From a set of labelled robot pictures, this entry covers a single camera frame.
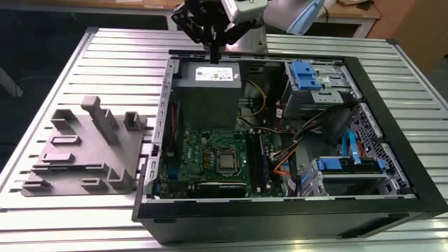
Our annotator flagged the hard disk in blue carrier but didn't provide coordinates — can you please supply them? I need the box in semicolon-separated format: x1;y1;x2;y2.
313;156;388;176

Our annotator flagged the black RAM slot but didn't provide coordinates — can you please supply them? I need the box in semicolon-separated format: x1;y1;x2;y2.
245;131;261;196

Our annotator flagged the orange wire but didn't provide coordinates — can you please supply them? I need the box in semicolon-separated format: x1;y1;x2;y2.
273;154;299;177

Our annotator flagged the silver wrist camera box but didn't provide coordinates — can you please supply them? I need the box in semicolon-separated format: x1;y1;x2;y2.
220;0;269;25

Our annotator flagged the grey power supply unit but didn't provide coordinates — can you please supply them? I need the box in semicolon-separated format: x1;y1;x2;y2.
173;61;243;130

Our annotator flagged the black PC case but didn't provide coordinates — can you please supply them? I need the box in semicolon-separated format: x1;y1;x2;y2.
131;48;448;245

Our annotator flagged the yellow wire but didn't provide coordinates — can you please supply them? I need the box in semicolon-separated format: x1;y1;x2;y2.
241;79;269;118

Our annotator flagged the blue plastic drive bracket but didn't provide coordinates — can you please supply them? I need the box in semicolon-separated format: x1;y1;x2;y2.
289;60;321;90

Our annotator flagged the metal disk bay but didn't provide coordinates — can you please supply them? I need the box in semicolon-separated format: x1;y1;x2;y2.
299;154;412;197

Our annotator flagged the black graphics card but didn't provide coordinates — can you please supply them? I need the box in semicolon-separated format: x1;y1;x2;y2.
156;180;248;199

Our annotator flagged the grey parts rack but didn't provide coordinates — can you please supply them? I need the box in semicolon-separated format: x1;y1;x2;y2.
20;96;148;197

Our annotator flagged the black CPU socket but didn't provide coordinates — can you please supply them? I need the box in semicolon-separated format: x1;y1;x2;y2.
213;146;243;176

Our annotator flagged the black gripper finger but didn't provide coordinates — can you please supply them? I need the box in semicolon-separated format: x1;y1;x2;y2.
213;20;261;65
171;5;215;65

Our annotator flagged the green motherboard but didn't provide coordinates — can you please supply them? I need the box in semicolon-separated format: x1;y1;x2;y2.
159;128;287;199

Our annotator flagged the black wire bundle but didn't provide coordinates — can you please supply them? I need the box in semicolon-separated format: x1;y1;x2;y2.
271;107;351;160

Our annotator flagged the metal drive cage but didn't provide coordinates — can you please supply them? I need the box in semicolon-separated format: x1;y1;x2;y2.
283;59;363;119

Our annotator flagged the wooden desk with white frame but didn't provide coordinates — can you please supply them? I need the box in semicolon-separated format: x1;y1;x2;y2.
0;0;384;39

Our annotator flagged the blue flat data wire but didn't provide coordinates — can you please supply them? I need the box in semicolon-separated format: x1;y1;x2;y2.
341;130;363;165

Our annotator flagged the white chair leg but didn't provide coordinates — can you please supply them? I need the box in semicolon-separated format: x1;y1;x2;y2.
0;67;24;98

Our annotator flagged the brown wooden cabinet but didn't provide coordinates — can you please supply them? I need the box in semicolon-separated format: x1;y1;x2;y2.
367;0;448;77

